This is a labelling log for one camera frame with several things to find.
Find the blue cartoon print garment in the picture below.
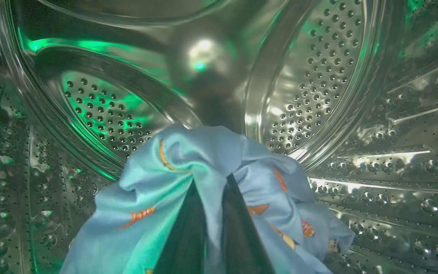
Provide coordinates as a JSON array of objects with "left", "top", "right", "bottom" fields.
[{"left": 60, "top": 124, "right": 355, "bottom": 274}]

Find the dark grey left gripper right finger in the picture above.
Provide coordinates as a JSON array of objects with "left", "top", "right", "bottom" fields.
[{"left": 222, "top": 174, "right": 275, "bottom": 274}]

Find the stainless steel washing machine drum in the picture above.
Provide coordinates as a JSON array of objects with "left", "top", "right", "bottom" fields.
[{"left": 0, "top": 0, "right": 438, "bottom": 274}]

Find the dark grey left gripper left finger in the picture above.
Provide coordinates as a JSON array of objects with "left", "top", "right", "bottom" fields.
[{"left": 154, "top": 180, "right": 208, "bottom": 274}]

